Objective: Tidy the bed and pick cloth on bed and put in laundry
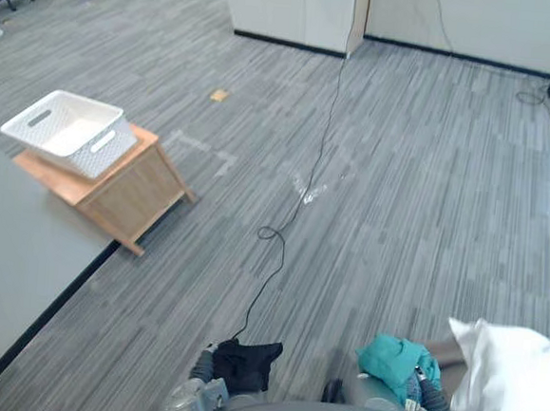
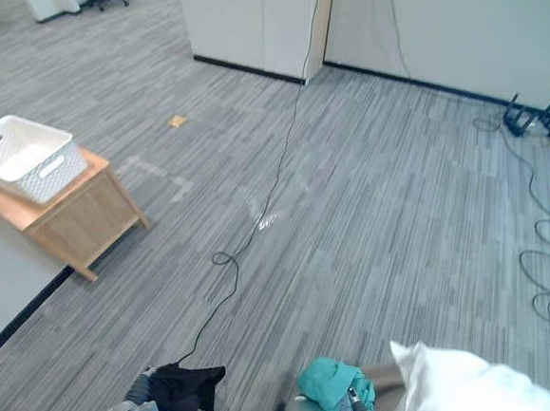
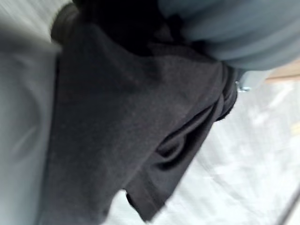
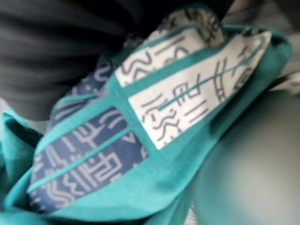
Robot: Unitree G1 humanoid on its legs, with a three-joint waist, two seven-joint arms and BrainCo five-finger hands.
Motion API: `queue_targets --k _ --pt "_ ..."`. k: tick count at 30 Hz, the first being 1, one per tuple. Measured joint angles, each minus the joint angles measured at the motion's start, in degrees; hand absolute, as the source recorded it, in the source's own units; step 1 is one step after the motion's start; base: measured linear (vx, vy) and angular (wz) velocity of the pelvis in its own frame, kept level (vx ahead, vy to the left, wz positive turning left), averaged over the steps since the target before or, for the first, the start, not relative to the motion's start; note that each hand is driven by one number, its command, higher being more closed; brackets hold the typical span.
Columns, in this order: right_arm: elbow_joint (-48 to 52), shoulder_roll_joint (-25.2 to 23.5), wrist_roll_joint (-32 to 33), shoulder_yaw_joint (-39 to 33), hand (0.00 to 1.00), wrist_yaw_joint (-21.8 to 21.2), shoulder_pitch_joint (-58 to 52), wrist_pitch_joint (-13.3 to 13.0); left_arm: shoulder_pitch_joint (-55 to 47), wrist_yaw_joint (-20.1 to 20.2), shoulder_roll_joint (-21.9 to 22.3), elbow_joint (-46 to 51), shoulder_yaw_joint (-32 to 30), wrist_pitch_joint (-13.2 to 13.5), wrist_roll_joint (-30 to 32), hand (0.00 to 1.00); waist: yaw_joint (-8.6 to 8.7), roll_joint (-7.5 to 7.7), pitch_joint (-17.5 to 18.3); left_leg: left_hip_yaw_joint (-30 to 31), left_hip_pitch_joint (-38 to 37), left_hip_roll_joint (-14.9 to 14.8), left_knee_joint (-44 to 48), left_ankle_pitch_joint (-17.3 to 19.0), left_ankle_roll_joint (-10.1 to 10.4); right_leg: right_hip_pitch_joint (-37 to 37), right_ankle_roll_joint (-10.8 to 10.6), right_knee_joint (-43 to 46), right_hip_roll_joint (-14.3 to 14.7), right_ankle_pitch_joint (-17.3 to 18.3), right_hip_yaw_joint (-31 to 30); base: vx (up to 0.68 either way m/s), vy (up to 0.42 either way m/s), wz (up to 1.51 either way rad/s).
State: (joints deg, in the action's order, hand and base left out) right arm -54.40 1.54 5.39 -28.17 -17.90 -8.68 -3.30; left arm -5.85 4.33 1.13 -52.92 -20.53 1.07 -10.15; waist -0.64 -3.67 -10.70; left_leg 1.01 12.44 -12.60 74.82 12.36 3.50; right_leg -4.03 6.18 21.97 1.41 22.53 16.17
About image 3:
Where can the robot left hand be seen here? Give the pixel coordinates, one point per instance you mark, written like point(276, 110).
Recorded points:
point(234, 28)

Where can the dark grey cloth garment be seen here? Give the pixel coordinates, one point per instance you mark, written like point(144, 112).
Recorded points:
point(112, 112)

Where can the white bed sheet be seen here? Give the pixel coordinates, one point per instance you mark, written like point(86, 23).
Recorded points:
point(23, 117)

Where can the light wooden board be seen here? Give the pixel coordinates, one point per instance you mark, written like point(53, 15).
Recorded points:
point(284, 75)

